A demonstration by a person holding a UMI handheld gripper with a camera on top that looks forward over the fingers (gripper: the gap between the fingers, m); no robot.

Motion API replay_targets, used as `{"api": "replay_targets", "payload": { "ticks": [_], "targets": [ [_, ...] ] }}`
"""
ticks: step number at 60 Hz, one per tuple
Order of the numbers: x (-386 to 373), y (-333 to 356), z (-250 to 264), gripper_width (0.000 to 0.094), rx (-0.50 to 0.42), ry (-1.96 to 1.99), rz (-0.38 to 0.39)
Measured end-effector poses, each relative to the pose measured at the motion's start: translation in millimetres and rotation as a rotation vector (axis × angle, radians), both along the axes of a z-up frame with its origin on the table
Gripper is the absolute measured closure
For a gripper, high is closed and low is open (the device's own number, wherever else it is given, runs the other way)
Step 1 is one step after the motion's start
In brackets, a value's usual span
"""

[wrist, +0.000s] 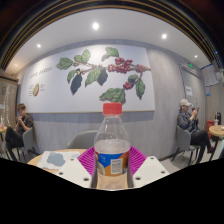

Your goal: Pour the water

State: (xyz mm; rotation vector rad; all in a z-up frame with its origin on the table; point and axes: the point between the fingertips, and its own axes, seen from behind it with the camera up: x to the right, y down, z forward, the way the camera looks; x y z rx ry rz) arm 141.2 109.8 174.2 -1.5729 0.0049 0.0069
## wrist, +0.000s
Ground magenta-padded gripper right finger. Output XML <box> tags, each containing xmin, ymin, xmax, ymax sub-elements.
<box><xmin>127</xmin><ymin>145</ymin><xmax>170</xmax><ymax>189</ymax></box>

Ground clear red-capped drink bottle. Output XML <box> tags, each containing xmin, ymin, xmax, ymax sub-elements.
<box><xmin>93</xmin><ymin>102</ymin><xmax>132</xmax><ymax>191</ymax></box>

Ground round ceiling lights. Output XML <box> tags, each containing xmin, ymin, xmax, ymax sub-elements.
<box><xmin>35</xmin><ymin>21</ymin><xmax>200</xmax><ymax>60</ymax></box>

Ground black flask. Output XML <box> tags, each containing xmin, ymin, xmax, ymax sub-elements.
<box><xmin>214</xmin><ymin>112</ymin><xmax>222</xmax><ymax>127</ymax></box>

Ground person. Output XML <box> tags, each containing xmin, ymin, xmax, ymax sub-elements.
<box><xmin>176</xmin><ymin>98</ymin><xmax>215</xmax><ymax>165</ymax></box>
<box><xmin>4</xmin><ymin>103</ymin><xmax>35</xmax><ymax>162</ymax></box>

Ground white wall notice board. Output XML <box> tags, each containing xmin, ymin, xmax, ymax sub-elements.
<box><xmin>200</xmin><ymin>63</ymin><xmax>220</xmax><ymax>88</ymax></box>

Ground white paper placemat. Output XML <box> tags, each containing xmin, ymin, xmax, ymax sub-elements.
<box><xmin>37</xmin><ymin>150</ymin><xmax>81</xmax><ymax>171</ymax></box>

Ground coffee branch wall mural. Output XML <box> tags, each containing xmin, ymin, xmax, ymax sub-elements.
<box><xmin>19</xmin><ymin>44</ymin><xmax>156</xmax><ymax>114</ymax></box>

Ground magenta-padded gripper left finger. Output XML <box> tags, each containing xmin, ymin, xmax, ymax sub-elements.
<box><xmin>54</xmin><ymin>146</ymin><xmax>98</xmax><ymax>189</ymax></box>

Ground white paper wall notice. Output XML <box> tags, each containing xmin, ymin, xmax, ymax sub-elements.
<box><xmin>184</xmin><ymin>85</ymin><xmax>194</xmax><ymax>97</ymax></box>

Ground small round wooden table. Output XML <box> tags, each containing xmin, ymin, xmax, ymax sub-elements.
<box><xmin>208</xmin><ymin>124</ymin><xmax>224</xmax><ymax>162</ymax></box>
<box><xmin>0</xmin><ymin>125</ymin><xmax>9</xmax><ymax>158</ymax></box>

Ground grey chair with dark legs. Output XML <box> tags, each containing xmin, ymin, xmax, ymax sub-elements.
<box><xmin>171</xmin><ymin>124</ymin><xmax>198</xmax><ymax>165</ymax></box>
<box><xmin>17</xmin><ymin>126</ymin><xmax>40</xmax><ymax>164</ymax></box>

